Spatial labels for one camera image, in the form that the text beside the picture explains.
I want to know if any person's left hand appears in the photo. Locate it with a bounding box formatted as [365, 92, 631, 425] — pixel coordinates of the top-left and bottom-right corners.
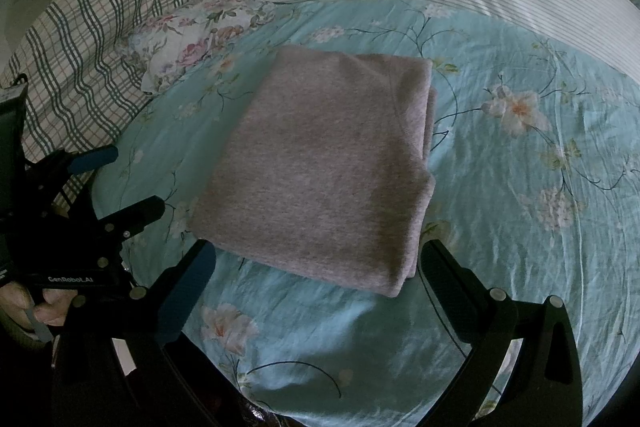
[0, 282, 72, 343]

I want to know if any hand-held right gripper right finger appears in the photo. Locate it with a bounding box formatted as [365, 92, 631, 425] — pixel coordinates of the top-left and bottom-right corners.
[420, 239, 584, 427]

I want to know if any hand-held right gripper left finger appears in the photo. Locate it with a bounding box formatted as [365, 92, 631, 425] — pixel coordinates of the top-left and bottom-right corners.
[50, 238, 219, 427]

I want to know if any teal floral bed sheet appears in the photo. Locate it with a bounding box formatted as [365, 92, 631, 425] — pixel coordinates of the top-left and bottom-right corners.
[90, 0, 640, 423]

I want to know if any grey knit sweater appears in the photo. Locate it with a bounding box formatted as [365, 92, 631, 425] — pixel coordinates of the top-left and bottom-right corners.
[186, 45, 439, 299]

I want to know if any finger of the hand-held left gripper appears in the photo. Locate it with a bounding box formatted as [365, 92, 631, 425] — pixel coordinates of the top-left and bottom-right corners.
[50, 144, 120, 182]
[95, 195, 166, 244]

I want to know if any plaid checked blanket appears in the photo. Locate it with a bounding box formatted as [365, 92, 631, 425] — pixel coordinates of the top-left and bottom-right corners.
[0, 0, 236, 208]

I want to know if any pink floral white cloth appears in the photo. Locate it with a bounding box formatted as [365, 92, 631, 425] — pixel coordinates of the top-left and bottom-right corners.
[127, 0, 276, 95]

